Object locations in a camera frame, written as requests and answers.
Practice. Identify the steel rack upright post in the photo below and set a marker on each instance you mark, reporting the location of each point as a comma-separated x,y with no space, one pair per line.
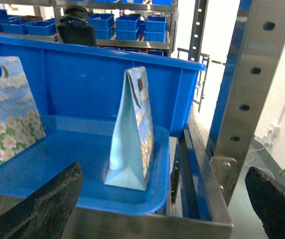
257,42

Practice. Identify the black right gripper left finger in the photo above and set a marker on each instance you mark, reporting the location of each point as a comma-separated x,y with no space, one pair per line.
44,213

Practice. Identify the large blue plastic bin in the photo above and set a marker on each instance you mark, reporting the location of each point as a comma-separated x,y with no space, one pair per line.
83,81

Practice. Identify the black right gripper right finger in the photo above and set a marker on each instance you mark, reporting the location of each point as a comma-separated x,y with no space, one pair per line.
267,197

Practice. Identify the flower gift bag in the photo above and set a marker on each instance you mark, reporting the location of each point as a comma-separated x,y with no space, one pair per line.
20,121
132,143

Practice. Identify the blue plastic tray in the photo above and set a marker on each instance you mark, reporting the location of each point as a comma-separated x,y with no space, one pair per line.
87,142

